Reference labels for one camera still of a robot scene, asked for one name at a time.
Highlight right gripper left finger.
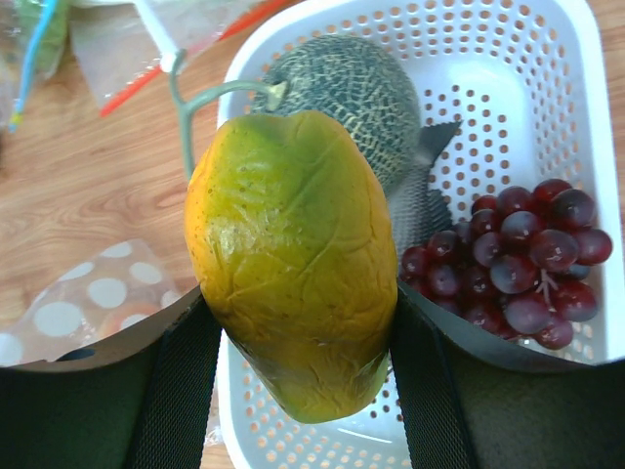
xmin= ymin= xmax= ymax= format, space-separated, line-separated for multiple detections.
xmin=1 ymin=289 xmax=221 ymax=468

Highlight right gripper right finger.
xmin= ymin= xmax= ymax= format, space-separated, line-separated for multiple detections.
xmin=391 ymin=284 xmax=624 ymax=468

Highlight red apple toy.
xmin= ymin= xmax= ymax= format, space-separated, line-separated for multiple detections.
xmin=97 ymin=302 xmax=160 ymax=340

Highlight polka dot zip bag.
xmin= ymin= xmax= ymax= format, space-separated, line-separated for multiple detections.
xmin=1 ymin=239 xmax=181 ymax=366

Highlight yellow green pepper toy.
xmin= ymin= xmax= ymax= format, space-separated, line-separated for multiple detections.
xmin=184 ymin=111 xmax=397 ymax=423

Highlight large zip bag vegetables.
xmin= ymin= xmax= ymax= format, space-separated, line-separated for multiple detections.
xmin=69 ymin=0 xmax=287 ymax=116

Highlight red grapes toy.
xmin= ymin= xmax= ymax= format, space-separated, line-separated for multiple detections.
xmin=399 ymin=178 xmax=612 ymax=351

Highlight grey fish toy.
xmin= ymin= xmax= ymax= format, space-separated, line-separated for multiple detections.
xmin=388 ymin=121 xmax=462 ymax=257

